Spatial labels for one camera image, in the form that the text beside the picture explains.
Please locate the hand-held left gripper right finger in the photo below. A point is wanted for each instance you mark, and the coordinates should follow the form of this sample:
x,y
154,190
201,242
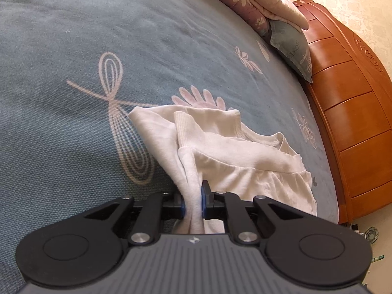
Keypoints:
x,y
202,203

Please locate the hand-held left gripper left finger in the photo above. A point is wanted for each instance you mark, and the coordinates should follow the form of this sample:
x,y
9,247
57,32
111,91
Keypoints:
x,y
183,211

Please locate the white printed long-sleeve shirt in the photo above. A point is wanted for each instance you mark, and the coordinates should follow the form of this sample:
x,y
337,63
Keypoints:
x,y
229,159

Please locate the small white fan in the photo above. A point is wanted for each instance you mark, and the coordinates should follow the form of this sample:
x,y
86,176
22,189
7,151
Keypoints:
x,y
371,235

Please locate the wooden headboard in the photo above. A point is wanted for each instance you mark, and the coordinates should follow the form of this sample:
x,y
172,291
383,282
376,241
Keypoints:
x,y
352,113

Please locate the teal pillow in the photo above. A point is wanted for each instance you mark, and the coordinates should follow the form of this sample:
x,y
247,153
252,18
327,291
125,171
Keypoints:
x,y
294,46

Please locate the blue floral bed sheet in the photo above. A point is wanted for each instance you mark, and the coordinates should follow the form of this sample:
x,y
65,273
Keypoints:
x,y
61,36

